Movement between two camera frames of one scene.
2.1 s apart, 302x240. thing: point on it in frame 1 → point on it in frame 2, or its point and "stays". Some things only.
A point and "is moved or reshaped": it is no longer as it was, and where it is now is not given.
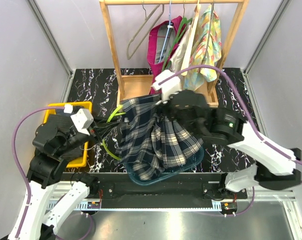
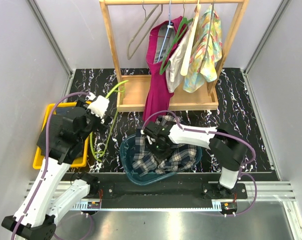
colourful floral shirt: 207,49 stays
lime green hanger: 115,113 → 111,130
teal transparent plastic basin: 147,173 → 126,154
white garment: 177,60 stays
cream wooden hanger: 197,10 stays
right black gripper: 166,105 → 164,156
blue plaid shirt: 151,141 is moved or reshaped
